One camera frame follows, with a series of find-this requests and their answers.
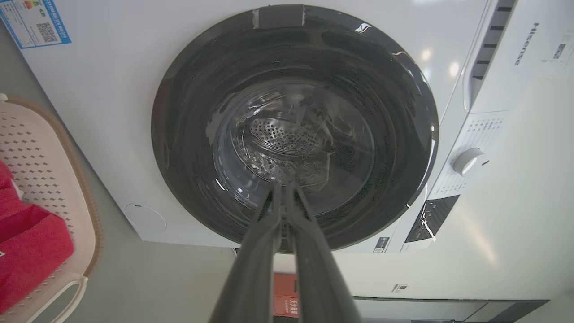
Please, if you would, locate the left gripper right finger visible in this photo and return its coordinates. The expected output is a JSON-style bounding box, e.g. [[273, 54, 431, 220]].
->
[[287, 182, 362, 323]]

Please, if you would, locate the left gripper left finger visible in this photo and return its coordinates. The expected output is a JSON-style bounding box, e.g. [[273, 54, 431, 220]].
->
[[209, 182, 283, 323]]

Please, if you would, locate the cream perforated laundry basket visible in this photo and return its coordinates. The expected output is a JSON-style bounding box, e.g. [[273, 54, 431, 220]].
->
[[0, 93, 103, 323]]

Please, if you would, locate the red box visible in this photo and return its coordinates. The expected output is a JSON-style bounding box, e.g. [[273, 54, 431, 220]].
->
[[273, 273, 300, 319]]

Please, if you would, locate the round white filter cover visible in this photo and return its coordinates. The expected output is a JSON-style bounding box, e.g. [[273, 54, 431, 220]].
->
[[124, 203, 167, 232]]

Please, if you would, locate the black control display panel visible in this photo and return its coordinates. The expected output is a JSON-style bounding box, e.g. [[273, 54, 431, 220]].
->
[[404, 195, 461, 244]]

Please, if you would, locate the white control knob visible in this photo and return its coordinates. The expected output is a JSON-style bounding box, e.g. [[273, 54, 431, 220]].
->
[[452, 148, 490, 176]]

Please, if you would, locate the dark round glass door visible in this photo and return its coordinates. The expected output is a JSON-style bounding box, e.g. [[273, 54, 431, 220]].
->
[[151, 4, 439, 253]]

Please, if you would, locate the white front-load washing machine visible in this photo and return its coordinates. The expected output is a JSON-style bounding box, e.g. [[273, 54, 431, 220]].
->
[[0, 0, 574, 254]]

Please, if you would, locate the red and white garment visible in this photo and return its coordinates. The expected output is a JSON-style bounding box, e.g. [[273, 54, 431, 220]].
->
[[0, 161, 74, 315]]

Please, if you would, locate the white detergent drawer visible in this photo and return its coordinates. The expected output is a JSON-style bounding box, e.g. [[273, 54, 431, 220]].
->
[[464, 0, 519, 111]]

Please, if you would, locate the blue energy label sticker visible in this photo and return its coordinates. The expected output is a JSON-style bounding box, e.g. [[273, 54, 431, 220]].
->
[[0, 0, 71, 49]]

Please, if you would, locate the black door handle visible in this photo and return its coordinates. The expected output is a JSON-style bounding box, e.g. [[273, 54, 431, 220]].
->
[[252, 5, 306, 28]]

